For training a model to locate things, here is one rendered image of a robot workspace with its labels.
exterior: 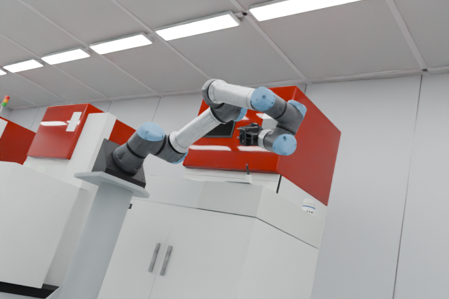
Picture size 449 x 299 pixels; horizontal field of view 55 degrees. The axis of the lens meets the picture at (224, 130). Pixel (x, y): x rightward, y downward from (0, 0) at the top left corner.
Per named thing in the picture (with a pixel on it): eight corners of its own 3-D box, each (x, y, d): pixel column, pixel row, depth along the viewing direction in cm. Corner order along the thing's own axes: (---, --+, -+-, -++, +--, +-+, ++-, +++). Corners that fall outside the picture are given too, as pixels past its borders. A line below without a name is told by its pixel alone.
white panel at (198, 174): (172, 221, 305) (188, 169, 317) (267, 239, 252) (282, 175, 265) (168, 220, 302) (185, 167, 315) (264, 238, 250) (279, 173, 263)
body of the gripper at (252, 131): (238, 125, 169) (253, 129, 158) (256, 124, 173) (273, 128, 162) (238, 144, 170) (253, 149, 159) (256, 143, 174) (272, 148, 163)
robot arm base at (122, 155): (110, 162, 196) (123, 147, 192) (114, 145, 209) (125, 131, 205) (138, 178, 202) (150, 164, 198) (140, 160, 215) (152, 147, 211)
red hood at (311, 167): (239, 196, 364) (256, 132, 384) (327, 207, 312) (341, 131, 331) (180, 165, 312) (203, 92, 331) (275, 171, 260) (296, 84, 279)
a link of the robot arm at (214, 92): (198, 69, 180) (272, 81, 140) (216, 81, 186) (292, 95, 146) (185, 94, 179) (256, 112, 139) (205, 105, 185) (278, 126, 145)
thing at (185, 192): (137, 202, 249) (145, 179, 254) (208, 213, 214) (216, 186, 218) (125, 197, 243) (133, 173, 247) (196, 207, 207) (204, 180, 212)
